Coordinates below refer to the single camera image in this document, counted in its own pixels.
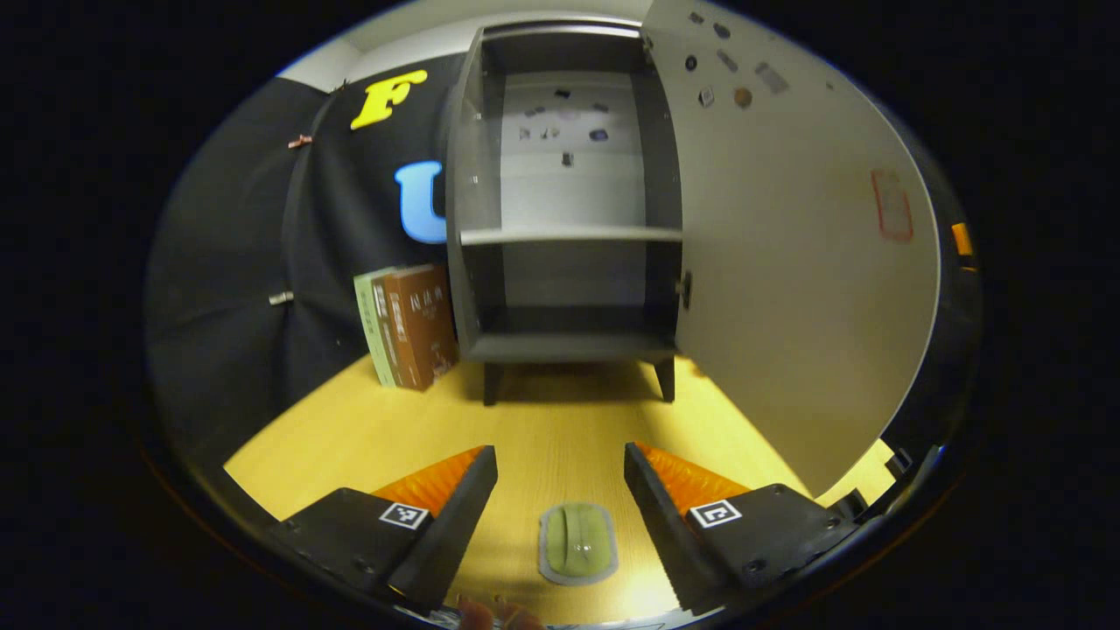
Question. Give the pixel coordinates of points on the grey cabinet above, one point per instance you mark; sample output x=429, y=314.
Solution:
x=569, y=348

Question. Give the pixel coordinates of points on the red clip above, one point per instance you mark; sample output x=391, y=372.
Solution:
x=300, y=140

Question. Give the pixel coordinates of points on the thick brown book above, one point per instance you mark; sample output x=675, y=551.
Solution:
x=424, y=319

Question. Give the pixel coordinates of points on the black backdrop cloth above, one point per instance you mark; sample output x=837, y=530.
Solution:
x=227, y=306

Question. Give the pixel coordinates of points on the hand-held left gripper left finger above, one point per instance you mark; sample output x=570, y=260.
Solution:
x=446, y=534

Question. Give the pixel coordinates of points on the light green book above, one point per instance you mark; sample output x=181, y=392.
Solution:
x=372, y=332

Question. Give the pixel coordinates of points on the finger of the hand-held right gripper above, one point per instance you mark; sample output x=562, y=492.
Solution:
x=962, y=241

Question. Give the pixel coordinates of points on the silver clip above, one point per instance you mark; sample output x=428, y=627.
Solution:
x=281, y=298

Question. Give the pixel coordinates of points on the thin brown book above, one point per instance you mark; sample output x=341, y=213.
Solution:
x=385, y=319

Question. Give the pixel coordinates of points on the green coaster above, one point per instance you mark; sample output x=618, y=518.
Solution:
x=551, y=564

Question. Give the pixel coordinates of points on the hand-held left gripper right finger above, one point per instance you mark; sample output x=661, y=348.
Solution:
x=665, y=534

